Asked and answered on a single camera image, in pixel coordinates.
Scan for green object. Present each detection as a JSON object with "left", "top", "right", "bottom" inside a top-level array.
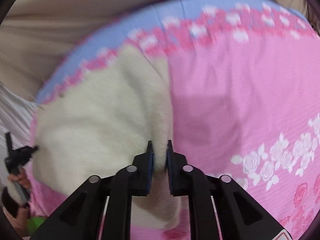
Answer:
[{"left": 26, "top": 217, "right": 47, "bottom": 235}]

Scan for cream sweater with black hearts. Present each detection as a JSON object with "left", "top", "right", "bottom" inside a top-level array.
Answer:
[{"left": 33, "top": 45, "right": 181, "bottom": 229}]

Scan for person's left hand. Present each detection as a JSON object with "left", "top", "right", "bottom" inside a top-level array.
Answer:
[{"left": 1, "top": 168, "right": 31, "bottom": 237}]

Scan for pink floral bed sheet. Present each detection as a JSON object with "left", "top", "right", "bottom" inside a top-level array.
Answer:
[{"left": 28, "top": 0, "right": 319, "bottom": 239}]

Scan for beige curtain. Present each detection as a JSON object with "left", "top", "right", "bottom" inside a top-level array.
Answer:
[{"left": 1, "top": 0, "right": 310, "bottom": 101}]

